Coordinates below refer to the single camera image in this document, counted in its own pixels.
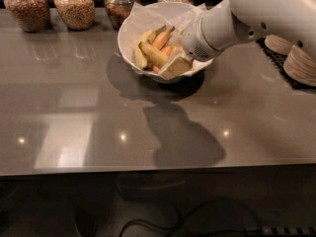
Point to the white bowl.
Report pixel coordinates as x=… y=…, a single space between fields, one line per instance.
x=150 y=40

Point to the white paper liner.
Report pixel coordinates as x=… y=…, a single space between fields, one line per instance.
x=152 y=17

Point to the yellow banana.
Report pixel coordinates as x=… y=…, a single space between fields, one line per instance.
x=150 y=37
x=154 y=55

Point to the black power strip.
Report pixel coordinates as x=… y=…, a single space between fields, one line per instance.
x=281 y=232

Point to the glass jar of dark nuts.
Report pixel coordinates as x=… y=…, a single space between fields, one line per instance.
x=118 y=10

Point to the glass jar of cereal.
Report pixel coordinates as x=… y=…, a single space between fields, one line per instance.
x=77 y=15

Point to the black rubber mat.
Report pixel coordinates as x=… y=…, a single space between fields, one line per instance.
x=278 y=60

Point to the short orange banana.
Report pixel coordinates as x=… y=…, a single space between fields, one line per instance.
x=168 y=49

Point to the orange banana upper left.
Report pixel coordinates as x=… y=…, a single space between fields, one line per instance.
x=162 y=38

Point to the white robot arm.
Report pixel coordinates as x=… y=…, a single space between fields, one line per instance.
x=232 y=22

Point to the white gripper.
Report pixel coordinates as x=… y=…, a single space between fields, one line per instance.
x=194 y=43

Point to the glass jar of grains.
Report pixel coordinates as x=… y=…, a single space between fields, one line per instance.
x=33 y=16

